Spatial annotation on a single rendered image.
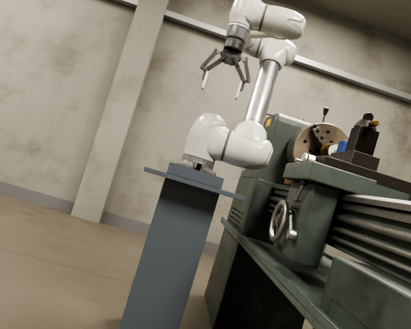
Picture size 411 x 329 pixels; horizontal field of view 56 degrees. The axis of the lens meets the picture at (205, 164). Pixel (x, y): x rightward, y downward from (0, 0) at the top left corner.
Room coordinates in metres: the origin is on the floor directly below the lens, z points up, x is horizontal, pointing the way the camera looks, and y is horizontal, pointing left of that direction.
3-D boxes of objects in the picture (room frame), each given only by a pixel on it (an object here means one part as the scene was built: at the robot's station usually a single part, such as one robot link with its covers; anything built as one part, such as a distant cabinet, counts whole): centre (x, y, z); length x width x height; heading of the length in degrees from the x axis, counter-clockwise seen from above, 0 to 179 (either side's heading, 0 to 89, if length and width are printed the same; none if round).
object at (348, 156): (1.45, -0.52, 1.00); 0.20 x 0.10 x 0.05; 4
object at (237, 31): (1.49, 0.03, 1.34); 0.09 x 0.09 x 0.06
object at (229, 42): (1.49, 0.03, 1.27); 0.08 x 0.07 x 0.09; 89
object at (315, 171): (1.37, -0.57, 0.90); 0.53 x 0.30 x 0.06; 94
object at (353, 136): (1.43, -0.53, 1.07); 0.07 x 0.07 x 0.10; 4
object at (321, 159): (1.42, -0.59, 0.95); 0.43 x 0.18 x 0.04; 94
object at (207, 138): (1.82, 0.03, 0.97); 0.18 x 0.16 x 0.22; 86
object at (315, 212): (1.37, -0.37, 0.73); 0.27 x 0.12 x 0.27; 4
